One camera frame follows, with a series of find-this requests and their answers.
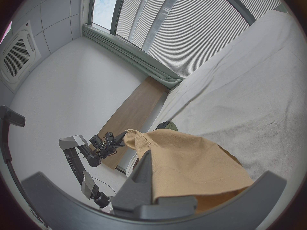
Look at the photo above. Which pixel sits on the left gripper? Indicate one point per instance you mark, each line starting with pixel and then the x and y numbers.
pixel 117 143

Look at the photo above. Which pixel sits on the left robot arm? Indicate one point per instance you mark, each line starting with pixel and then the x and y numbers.
pixel 74 162

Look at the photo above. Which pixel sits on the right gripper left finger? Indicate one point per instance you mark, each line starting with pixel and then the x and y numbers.
pixel 141 193

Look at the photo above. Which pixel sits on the white ceiling air vent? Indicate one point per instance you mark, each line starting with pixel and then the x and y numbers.
pixel 18 56

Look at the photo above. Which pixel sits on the tan shorts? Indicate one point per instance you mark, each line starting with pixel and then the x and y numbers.
pixel 191 162

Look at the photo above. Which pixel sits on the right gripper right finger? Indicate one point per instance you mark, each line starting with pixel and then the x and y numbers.
pixel 177 203

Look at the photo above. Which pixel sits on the black garment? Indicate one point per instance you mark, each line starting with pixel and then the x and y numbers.
pixel 162 125

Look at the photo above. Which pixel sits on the green garment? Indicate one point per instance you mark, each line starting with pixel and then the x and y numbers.
pixel 173 126

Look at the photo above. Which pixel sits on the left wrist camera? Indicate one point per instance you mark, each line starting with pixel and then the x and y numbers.
pixel 109 137

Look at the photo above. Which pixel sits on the bed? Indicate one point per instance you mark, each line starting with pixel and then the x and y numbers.
pixel 239 92

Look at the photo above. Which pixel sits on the grey-green curtain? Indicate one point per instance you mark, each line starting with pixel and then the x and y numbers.
pixel 134 54

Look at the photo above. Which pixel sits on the window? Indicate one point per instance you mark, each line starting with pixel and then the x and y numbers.
pixel 179 20

